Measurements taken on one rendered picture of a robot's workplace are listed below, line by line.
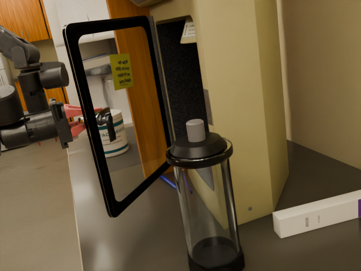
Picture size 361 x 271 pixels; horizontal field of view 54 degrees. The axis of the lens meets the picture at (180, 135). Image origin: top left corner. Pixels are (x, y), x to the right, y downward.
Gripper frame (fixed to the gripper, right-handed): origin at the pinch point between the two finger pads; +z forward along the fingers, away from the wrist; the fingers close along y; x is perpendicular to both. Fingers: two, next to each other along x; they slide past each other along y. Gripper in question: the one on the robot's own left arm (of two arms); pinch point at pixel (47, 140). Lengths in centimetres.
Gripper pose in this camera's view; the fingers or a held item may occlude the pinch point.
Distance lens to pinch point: 109.0
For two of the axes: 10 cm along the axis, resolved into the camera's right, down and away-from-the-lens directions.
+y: 9.3, -2.5, 2.7
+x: -3.3, -2.4, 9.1
